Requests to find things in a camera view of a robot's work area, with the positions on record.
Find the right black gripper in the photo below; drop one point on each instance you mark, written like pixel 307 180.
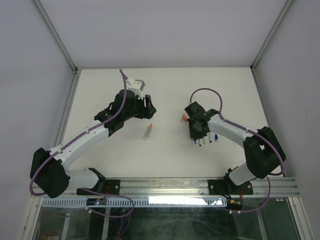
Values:
pixel 195 135

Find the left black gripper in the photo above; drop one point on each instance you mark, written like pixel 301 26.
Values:
pixel 148 112

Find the white pen black end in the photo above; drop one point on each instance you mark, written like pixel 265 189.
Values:
pixel 210 137

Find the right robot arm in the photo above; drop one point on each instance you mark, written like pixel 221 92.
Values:
pixel 262 150

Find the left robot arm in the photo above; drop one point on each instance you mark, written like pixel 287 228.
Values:
pixel 50 169

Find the orange pen cap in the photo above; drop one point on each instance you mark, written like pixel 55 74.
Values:
pixel 185 118

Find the orange tip marker pen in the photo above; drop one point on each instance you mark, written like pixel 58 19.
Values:
pixel 148 132

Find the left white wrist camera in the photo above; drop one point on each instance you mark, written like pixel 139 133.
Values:
pixel 136 86

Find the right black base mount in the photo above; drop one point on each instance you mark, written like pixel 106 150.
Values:
pixel 219 187

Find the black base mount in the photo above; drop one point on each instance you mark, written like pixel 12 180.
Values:
pixel 107 186
pixel 219 187

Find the aluminium mounting rail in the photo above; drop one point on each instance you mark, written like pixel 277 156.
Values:
pixel 278 187

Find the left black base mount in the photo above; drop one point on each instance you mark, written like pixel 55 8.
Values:
pixel 107 186

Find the white slotted cable duct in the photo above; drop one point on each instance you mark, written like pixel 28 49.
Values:
pixel 138 202

